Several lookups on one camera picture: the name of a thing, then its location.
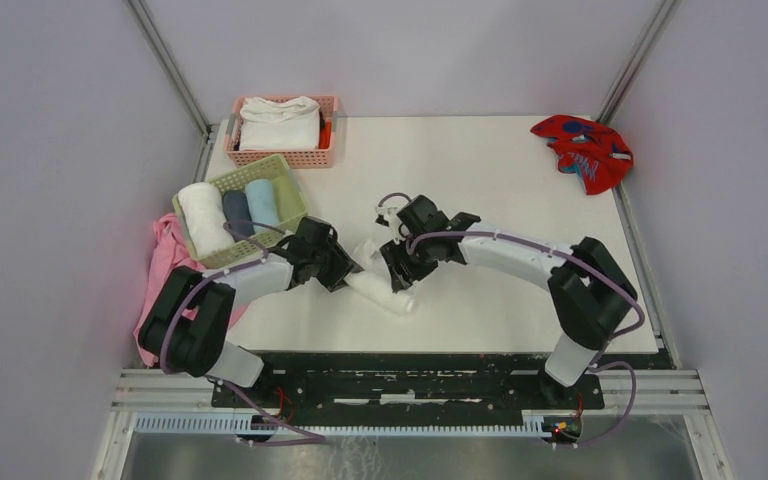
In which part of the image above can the folded white towel in basket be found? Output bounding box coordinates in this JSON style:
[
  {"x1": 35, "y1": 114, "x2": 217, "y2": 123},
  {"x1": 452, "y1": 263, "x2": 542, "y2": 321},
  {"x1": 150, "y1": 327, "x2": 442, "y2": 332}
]
[{"x1": 239, "y1": 96, "x2": 321, "y2": 151}]

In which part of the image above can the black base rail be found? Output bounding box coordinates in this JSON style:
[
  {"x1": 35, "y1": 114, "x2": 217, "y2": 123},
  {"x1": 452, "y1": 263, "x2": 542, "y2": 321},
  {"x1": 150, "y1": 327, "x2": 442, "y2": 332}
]
[{"x1": 245, "y1": 351, "x2": 605, "y2": 427}]

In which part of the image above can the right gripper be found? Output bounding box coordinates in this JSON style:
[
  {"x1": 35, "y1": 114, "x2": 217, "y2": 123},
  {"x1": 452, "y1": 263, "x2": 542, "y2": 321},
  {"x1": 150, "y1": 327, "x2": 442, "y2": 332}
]
[{"x1": 379, "y1": 231, "x2": 438, "y2": 293}]

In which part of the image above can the white cable duct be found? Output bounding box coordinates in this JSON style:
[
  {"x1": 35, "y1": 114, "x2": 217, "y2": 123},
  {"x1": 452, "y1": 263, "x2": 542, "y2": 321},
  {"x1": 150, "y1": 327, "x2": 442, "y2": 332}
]
[{"x1": 134, "y1": 411, "x2": 550, "y2": 439}]

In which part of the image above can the white towel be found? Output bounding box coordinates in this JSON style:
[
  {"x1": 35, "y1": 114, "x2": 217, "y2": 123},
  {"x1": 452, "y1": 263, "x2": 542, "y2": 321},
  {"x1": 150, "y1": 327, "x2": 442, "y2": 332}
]
[
  {"x1": 345, "y1": 238, "x2": 416, "y2": 316},
  {"x1": 239, "y1": 96, "x2": 321, "y2": 151},
  {"x1": 177, "y1": 182, "x2": 235, "y2": 258}
]

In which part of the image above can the light blue towel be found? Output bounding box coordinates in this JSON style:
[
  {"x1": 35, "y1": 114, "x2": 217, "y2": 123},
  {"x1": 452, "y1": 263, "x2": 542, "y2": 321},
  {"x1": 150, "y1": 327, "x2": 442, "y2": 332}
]
[{"x1": 244, "y1": 179, "x2": 280, "y2": 233}]

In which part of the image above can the rolled dark blue towel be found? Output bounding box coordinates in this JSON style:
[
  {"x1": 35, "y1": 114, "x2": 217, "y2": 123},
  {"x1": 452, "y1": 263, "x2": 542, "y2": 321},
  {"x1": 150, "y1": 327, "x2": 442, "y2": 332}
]
[{"x1": 222, "y1": 190, "x2": 255, "y2": 239}]

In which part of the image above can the pink towel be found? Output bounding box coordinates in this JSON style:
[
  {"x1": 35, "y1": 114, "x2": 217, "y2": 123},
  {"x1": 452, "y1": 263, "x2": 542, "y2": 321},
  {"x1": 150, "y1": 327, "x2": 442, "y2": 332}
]
[{"x1": 133, "y1": 213, "x2": 249, "y2": 369}]

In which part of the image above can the red and teal patterned towel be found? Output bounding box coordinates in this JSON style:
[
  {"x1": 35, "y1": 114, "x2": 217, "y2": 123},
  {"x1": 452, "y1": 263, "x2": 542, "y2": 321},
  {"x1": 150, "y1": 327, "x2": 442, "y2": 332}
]
[{"x1": 530, "y1": 115, "x2": 634, "y2": 196}]

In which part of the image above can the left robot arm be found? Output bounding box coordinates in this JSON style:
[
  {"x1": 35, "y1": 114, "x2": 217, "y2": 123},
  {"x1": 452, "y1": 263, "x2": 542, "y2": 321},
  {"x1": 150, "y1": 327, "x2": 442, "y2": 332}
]
[{"x1": 137, "y1": 216, "x2": 361, "y2": 407}]

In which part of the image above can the green plastic basket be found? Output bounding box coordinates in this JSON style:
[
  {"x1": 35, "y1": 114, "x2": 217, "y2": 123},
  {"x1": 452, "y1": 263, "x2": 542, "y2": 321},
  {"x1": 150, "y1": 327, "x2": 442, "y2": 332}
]
[{"x1": 172, "y1": 154, "x2": 307, "y2": 269}]

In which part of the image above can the rolled white towel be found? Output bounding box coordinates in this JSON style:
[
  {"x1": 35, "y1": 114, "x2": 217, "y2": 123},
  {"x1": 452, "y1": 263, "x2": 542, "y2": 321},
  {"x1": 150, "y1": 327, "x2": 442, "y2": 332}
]
[{"x1": 177, "y1": 182, "x2": 235, "y2": 258}]

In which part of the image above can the pink plastic basket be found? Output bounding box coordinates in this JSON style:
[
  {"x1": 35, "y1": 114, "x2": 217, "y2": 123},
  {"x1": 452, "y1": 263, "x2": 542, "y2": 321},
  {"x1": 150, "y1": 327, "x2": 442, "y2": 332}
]
[{"x1": 222, "y1": 95, "x2": 340, "y2": 169}]

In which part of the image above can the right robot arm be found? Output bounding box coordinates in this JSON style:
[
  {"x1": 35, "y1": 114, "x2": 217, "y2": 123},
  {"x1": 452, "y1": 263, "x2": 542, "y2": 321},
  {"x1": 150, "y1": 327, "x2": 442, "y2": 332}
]
[{"x1": 375, "y1": 195, "x2": 645, "y2": 408}]

